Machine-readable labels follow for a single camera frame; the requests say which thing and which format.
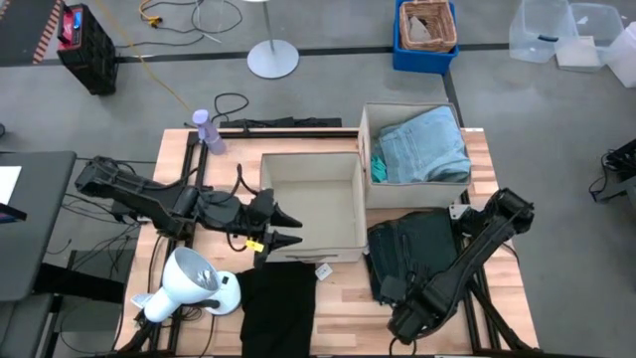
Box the light blue denim jeans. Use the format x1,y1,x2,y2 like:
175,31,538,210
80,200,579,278
378,104,472,184

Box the yellow cable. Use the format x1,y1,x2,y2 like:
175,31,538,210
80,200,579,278
93,0,193,113

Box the blue plastic bin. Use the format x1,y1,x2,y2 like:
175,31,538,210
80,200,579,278
392,0,460,76

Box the white fabric storage basket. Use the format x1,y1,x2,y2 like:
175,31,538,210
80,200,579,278
358,101,472,210

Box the round white stand base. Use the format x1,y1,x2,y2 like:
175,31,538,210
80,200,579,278
246,0,301,80

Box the white fabric basket labelled 200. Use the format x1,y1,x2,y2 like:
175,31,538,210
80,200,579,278
259,151,368,264

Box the white paper sheet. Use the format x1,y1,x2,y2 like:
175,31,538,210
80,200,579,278
0,165,23,206

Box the wicker basket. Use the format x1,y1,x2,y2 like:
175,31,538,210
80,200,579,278
398,0,458,54

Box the black garment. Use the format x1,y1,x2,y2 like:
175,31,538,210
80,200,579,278
237,261,318,358

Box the black looped cable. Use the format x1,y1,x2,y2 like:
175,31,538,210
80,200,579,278
213,91,250,123

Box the black equipment with cables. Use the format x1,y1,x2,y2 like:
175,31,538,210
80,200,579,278
588,138,636,205

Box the black fabric strip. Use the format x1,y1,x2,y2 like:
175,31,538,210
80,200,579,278
220,116,344,130

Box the black and red case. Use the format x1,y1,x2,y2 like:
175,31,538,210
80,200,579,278
56,3,120,96

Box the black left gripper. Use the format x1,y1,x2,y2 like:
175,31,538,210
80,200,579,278
238,187,304,251

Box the white desk lamp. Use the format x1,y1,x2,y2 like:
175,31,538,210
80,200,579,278
131,247,242,323

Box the grey desk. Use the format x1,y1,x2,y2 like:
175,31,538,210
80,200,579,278
0,150,78,302

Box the teal cloth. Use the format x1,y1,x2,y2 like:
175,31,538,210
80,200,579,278
370,154,390,184

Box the purple spray bottle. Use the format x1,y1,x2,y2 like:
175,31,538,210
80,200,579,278
192,108,229,156

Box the white lid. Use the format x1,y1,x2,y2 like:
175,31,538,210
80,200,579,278
555,36,603,69

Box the clear plastic bin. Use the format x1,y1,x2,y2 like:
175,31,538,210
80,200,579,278
555,2,625,71
508,0,580,65
603,22,636,89

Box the black floor cable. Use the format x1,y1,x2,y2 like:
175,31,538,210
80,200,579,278
141,0,244,49

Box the dark denim jeans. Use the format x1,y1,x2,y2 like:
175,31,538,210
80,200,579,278
366,208,466,305

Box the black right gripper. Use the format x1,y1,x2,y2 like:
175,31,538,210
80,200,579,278
387,290,447,345

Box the black mat with hazard stripes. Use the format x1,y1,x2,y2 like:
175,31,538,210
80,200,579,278
0,0,64,67

